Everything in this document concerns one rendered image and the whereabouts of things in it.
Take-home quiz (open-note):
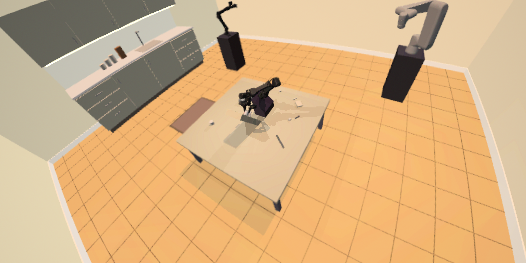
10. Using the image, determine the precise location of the tan service panel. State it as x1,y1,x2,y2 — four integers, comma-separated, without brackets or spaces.
225,109,261,126

